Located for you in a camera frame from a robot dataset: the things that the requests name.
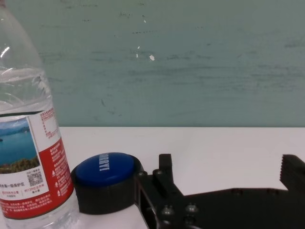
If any blue push button black base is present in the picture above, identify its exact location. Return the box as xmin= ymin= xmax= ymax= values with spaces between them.
xmin=71 ymin=152 xmax=146 ymax=215

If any clear water bottle red cap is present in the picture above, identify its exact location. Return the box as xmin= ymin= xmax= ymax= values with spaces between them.
xmin=0 ymin=0 xmax=79 ymax=229

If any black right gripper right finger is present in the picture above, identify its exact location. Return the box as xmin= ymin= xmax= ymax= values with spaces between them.
xmin=278 ymin=154 xmax=305 ymax=194

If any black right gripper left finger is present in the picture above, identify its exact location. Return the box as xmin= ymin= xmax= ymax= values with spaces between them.
xmin=133 ymin=154 xmax=198 ymax=229

